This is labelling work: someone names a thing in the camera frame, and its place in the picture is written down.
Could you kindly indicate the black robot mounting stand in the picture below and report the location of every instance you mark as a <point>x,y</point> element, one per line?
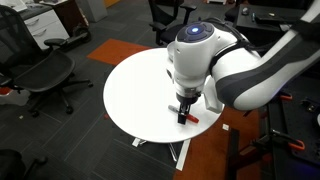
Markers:
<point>300,133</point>

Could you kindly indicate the black keyboard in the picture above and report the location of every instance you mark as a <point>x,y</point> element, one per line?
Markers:
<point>273,19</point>

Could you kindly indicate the black padded office chair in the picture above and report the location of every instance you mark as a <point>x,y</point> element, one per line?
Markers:
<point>156,10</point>

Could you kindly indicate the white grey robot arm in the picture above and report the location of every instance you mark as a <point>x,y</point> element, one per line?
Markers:
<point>266,73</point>

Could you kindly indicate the white drawer cabinet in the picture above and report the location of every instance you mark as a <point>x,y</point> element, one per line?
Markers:
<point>46,26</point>

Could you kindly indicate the black swivel chair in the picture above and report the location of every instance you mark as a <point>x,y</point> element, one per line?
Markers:
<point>231,15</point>

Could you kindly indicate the black chair with round armrest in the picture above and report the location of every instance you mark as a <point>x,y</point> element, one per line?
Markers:
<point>11,165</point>

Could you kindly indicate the dark brown cabinet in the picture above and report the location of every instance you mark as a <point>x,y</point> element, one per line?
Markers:
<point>68,13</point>

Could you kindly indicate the black scooter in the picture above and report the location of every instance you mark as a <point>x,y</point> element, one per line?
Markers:
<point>80,35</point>

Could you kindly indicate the white metal table base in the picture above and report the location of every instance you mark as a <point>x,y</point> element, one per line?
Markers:
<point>183,156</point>

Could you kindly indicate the black mesh office chair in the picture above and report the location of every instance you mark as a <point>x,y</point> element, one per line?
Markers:
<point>43,71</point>

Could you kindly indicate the red capped grey marker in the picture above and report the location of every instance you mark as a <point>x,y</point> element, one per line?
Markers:
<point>193,118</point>

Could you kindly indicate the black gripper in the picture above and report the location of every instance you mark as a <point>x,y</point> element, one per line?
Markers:
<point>188,97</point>

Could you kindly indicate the white red floor object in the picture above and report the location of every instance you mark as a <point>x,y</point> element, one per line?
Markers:
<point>15,98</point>

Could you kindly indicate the white paper stack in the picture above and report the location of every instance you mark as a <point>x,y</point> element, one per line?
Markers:
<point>13,4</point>

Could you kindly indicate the grey computer mouse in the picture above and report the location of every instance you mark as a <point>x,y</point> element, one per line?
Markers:
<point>245,11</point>

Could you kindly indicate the grey metal cabinet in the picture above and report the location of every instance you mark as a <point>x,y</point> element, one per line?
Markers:
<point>93,10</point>

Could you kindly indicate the small white square tag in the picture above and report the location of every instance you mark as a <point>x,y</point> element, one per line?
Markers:
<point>226,127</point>

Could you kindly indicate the black office desk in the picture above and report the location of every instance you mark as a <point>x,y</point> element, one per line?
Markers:
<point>266,33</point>

